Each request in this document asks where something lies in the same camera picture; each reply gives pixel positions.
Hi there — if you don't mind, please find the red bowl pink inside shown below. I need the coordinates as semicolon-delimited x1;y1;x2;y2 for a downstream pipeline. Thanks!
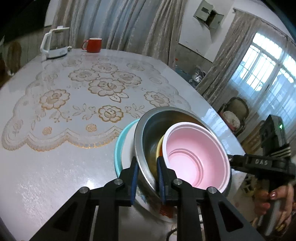
162;122;231;193

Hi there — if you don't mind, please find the yellow bowl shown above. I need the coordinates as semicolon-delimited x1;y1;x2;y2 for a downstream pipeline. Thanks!
156;136;164;161

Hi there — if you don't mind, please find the stainless steel bowl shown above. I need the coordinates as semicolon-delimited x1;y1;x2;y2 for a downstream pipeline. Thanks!
134;107;232;198

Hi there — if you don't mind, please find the wall electrical box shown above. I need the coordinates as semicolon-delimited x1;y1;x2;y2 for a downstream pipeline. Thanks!
193;1;224;30

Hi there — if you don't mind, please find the white electric kettle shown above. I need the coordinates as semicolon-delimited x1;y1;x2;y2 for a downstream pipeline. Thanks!
40;26;70;59

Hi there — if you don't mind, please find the grey curtain centre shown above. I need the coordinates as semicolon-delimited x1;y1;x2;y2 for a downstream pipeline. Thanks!
52;0;187;68

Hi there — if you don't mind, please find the black cable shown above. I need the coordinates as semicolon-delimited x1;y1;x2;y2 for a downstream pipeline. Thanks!
166;227;178;241

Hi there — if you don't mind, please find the lace floral table mat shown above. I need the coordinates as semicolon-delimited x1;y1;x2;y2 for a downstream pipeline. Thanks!
1;54;191;151

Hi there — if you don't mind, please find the wooden chair left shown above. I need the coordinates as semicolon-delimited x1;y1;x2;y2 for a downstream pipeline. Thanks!
6;41;22;76

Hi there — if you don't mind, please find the teal plate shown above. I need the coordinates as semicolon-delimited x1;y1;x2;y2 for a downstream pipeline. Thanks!
114;119;139;177

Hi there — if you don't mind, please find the right hand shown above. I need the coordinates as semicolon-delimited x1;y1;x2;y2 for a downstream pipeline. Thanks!
254;184;295;226

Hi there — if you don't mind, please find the grey curtain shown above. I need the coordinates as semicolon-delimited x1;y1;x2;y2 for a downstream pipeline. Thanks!
196;10;262;105
52;0;187;68

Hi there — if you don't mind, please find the armchair with cushion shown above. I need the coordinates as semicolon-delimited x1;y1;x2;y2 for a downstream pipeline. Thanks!
218;97;249;137

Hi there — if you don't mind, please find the white floral plate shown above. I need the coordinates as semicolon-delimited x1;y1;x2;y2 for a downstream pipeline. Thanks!
121;124;177;223

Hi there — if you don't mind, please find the grey curtain right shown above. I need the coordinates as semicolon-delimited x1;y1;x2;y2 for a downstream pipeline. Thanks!
196;10;262;105

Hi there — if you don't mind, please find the red mug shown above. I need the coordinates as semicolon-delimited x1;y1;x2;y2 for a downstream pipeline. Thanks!
81;38;102;53

